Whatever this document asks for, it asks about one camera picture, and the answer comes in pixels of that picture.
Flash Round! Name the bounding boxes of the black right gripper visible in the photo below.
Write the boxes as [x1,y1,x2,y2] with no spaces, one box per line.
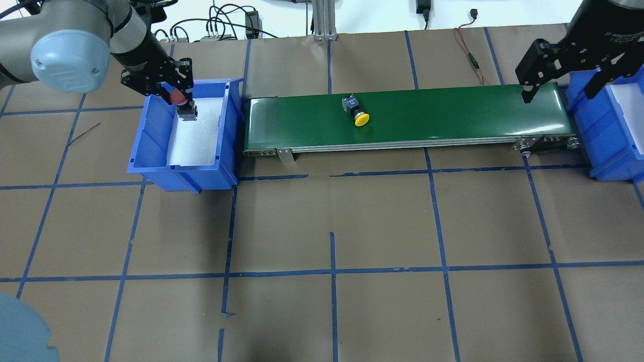
[515,15,642,104]

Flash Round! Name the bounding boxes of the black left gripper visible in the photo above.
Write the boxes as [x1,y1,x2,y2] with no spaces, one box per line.
[120,57,194,104]

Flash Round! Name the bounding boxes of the red push button switch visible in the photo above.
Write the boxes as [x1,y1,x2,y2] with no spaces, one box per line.
[170,88,198,121]

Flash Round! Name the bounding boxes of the yellow push button switch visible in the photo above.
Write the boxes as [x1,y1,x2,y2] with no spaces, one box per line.
[341,94,370,127]

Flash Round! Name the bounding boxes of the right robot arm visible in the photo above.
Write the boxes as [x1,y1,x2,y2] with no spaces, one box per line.
[515,1,643,104]

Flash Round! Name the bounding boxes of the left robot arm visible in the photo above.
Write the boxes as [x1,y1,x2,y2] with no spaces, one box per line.
[1,1,195,106]

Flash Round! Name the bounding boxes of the white foam pad in left bin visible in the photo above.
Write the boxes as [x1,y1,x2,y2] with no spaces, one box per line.
[167,97,223,166]

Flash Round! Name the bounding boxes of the white foam pad in bin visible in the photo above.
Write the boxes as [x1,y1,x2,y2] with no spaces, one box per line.
[167,97,223,166]
[609,82,643,154]

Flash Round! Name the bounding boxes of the blue bin on left side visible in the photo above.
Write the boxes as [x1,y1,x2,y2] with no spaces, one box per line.
[127,78,244,194]

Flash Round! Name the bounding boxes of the blue bin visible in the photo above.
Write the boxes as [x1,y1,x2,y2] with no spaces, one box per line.
[127,78,244,194]
[566,68,643,184]

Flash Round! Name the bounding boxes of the white foam pad in right bin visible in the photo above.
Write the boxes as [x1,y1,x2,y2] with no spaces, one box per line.
[609,82,643,154]

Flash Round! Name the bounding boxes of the green conveyor belt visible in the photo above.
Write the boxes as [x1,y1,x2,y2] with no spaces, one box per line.
[244,83,581,162]

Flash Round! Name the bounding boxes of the blue bin on right side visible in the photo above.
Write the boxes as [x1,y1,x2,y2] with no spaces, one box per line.
[566,68,643,184]

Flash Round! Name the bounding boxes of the black power adapter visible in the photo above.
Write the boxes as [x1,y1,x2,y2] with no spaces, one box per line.
[245,10,261,39]

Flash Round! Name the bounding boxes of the aluminium frame post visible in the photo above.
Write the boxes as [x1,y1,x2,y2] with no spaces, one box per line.
[311,0,338,41]

